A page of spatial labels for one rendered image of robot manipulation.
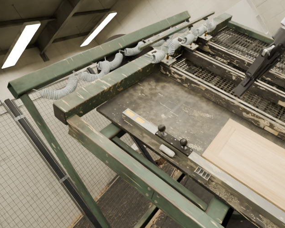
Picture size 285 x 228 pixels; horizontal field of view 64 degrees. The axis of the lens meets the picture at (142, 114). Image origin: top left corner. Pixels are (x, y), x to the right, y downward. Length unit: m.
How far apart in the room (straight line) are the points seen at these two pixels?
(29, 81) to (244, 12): 4.23
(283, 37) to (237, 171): 0.66
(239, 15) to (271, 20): 1.50
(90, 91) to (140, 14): 6.29
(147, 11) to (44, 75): 5.90
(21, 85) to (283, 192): 1.54
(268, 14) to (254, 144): 5.25
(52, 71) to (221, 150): 1.19
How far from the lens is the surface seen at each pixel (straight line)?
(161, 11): 7.13
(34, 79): 1.66
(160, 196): 0.99
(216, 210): 1.13
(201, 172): 1.15
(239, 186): 1.15
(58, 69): 1.73
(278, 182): 1.31
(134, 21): 7.59
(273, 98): 1.83
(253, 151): 1.36
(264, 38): 2.75
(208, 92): 1.55
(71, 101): 1.22
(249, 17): 5.08
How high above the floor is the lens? 1.74
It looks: 6 degrees down
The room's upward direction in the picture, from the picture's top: 33 degrees counter-clockwise
